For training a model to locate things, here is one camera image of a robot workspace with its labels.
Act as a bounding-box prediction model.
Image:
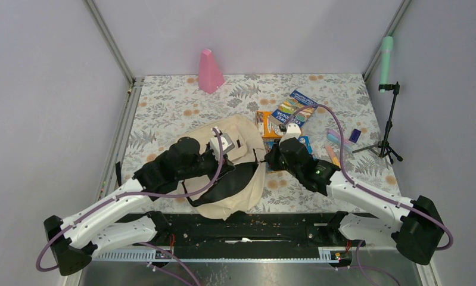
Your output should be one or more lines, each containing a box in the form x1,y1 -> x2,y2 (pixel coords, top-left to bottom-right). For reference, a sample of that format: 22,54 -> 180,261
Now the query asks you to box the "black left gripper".
178,146 -> 236,184

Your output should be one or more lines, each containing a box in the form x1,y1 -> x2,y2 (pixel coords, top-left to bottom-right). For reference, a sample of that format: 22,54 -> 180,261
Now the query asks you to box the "beige canvas backpack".
114,114 -> 268,221

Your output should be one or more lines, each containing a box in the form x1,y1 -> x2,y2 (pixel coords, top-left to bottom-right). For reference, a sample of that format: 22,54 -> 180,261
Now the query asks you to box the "dark blue treehouse book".
269,90 -> 317,128

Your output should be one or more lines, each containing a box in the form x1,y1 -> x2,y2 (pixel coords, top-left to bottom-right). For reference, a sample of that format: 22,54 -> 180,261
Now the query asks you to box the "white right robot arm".
265,138 -> 447,265

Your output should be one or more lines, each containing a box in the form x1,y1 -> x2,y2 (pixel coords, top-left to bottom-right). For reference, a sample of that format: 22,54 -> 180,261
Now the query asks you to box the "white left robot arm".
36,133 -> 235,276

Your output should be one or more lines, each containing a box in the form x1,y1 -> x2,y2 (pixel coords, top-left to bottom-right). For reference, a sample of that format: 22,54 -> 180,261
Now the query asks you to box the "light blue paperback book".
264,135 -> 313,173

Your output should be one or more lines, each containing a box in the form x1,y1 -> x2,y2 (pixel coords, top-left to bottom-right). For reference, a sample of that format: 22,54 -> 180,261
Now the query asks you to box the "orange paperback book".
255,111 -> 284,139

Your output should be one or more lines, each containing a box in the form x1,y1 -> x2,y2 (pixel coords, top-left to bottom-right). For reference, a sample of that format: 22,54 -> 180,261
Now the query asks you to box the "yellow highlighter pen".
324,144 -> 341,167

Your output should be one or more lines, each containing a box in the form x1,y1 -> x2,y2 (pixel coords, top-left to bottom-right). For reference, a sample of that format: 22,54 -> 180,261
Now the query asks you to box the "light blue highlighter pen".
326,133 -> 353,153

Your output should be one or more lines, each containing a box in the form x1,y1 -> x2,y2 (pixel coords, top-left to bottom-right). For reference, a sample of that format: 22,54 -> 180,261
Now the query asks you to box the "pink highlighter pen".
327,129 -> 354,146

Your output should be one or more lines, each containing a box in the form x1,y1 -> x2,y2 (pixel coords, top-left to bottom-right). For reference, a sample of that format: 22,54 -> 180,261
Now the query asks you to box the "purple toy brick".
349,129 -> 362,143

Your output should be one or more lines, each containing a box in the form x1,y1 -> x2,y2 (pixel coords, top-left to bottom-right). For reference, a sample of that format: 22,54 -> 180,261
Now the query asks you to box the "pink cone block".
198,49 -> 225,94

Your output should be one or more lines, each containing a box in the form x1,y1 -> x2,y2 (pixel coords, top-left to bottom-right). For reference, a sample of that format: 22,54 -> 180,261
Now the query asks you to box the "black tripod stand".
352,82 -> 403,164

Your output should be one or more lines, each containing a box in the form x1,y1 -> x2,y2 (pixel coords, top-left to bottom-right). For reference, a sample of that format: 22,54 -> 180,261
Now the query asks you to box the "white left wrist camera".
209,126 -> 235,159

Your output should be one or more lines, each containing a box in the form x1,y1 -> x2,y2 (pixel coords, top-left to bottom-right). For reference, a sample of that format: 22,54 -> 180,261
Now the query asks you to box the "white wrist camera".
209,126 -> 235,159
278,123 -> 301,141

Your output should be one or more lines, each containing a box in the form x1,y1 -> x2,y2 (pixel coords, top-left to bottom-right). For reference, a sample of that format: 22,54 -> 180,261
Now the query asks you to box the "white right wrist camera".
278,123 -> 301,141

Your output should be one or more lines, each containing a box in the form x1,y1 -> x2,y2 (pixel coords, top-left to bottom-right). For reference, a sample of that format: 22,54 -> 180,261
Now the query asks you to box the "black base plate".
148,212 -> 359,248

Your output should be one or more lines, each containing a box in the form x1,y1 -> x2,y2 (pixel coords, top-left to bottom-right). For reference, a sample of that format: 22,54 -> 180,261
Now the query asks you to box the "aluminium cable duct rail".
93,244 -> 352,263

